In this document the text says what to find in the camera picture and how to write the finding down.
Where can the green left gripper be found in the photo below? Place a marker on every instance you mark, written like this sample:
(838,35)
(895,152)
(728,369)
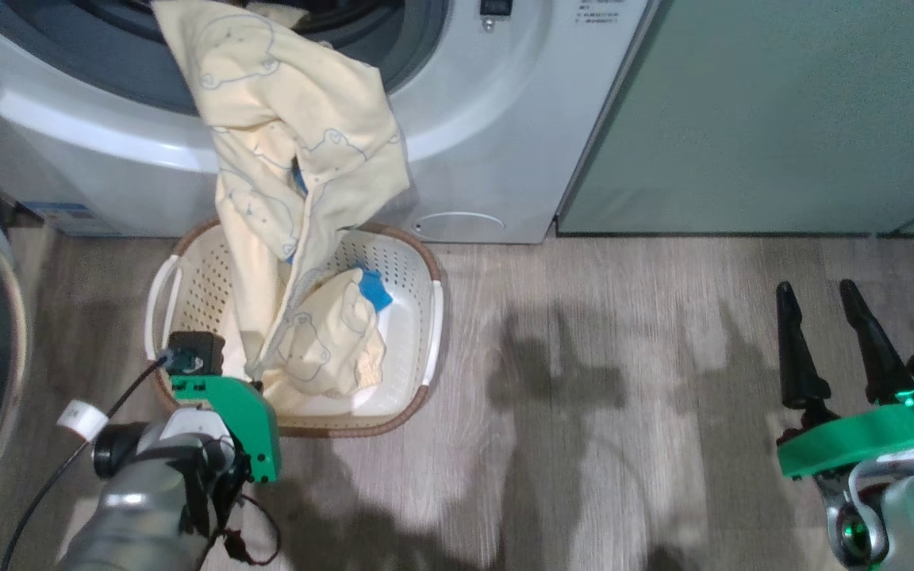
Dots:
(243,412)

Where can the blue white energy label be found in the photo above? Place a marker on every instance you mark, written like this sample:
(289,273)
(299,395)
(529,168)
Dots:
(68,212)

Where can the small black text label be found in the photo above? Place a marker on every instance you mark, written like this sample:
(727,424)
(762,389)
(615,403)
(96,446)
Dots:
(596,9)

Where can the cream bear print garment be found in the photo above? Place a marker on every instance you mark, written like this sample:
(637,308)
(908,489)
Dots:
(282,95)
(322,349)

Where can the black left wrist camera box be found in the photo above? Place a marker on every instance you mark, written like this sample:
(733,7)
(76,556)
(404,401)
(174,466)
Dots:
(195,349)

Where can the white front-load washing machine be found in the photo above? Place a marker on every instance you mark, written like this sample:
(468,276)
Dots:
(489,143)

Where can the round white filter cover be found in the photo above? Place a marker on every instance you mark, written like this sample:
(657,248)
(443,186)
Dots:
(457,226)

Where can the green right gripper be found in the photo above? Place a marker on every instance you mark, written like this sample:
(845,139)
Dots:
(862,436)

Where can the cream perforated basket brown rim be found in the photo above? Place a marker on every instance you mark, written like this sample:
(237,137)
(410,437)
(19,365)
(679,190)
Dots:
(187,285)

